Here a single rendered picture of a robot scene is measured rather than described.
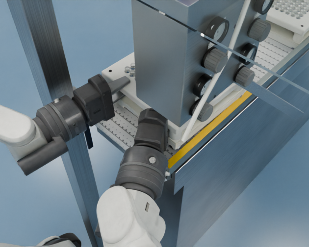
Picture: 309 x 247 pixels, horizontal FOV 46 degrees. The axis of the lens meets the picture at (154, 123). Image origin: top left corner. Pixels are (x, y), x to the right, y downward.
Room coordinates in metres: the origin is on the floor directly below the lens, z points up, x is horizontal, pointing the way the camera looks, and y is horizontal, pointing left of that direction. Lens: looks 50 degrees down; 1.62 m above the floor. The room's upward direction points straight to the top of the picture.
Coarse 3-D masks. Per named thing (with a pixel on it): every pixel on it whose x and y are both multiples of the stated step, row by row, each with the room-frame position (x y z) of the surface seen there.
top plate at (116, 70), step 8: (128, 56) 0.68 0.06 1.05; (120, 64) 0.66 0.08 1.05; (128, 64) 0.66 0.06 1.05; (104, 72) 0.63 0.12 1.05; (112, 72) 0.63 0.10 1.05; (120, 72) 0.63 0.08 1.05; (112, 80) 0.60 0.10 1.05; (128, 88) 0.58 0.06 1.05; (232, 88) 0.58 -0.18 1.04; (128, 96) 0.56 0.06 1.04; (224, 96) 0.57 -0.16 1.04; (144, 104) 0.53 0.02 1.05; (168, 120) 0.48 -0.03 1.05; (168, 128) 0.47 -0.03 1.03; (176, 128) 0.46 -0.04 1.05; (184, 128) 0.47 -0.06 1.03
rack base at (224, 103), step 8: (232, 96) 0.60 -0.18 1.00; (120, 104) 0.59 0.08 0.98; (128, 104) 0.57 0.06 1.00; (136, 104) 0.57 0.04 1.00; (216, 104) 0.57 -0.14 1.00; (224, 104) 0.57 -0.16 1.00; (136, 112) 0.55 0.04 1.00; (216, 112) 0.55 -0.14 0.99; (208, 120) 0.53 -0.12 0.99; (192, 128) 0.50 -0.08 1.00; (200, 128) 0.51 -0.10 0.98; (168, 136) 0.48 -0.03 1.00; (168, 144) 0.47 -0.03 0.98; (176, 144) 0.46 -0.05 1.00
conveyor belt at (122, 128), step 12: (264, 72) 0.75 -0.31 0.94; (120, 108) 0.62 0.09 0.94; (108, 120) 0.58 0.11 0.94; (120, 120) 0.58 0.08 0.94; (132, 120) 0.58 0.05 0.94; (108, 132) 0.55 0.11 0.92; (120, 132) 0.54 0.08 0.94; (132, 132) 0.54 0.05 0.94; (120, 144) 0.52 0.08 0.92; (132, 144) 0.51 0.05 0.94; (168, 156) 0.47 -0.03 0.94
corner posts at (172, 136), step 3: (237, 87) 0.61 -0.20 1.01; (240, 87) 0.62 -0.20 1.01; (234, 90) 0.62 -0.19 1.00; (237, 90) 0.61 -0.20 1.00; (171, 132) 0.47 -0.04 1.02; (180, 132) 0.47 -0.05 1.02; (171, 135) 0.47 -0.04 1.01; (174, 135) 0.47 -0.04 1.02; (177, 135) 0.47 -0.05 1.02; (180, 135) 0.47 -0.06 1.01; (171, 138) 0.47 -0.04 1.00; (174, 138) 0.47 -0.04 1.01; (177, 138) 0.47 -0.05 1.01
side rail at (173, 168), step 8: (264, 80) 0.68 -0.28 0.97; (272, 80) 0.71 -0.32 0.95; (232, 112) 0.58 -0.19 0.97; (224, 120) 0.55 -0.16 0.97; (216, 128) 0.53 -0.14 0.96; (208, 136) 0.51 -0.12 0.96; (200, 144) 0.49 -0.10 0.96; (192, 152) 0.47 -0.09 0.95; (184, 160) 0.45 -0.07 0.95; (168, 168) 0.42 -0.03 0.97; (176, 168) 0.43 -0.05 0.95
